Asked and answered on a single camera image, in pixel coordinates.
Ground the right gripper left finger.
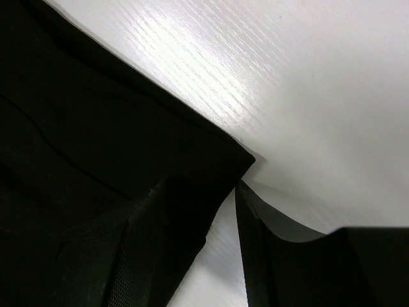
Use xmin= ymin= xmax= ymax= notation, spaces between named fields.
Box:
xmin=108 ymin=178 xmax=208 ymax=306

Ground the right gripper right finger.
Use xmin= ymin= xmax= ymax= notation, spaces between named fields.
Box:
xmin=235 ymin=182 xmax=408 ymax=306

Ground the black skirt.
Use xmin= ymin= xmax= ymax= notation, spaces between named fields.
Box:
xmin=1 ymin=1 xmax=254 ymax=306

